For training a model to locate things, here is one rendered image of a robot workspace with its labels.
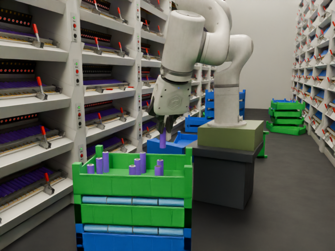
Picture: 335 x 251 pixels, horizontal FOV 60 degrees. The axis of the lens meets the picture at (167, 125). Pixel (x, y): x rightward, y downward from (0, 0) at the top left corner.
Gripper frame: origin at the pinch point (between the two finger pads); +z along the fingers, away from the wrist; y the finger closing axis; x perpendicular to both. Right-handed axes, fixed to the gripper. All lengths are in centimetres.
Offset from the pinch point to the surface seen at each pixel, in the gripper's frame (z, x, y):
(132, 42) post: 16, 118, 29
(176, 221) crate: 13.0, -23.4, -4.0
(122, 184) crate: 7.3, -13.4, -15.6
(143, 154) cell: 9.6, -0.7, -5.5
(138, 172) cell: 10.1, -7.4, -9.1
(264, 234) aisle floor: 44, -17, 44
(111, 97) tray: 37, 82, 7
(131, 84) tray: 41, 107, 28
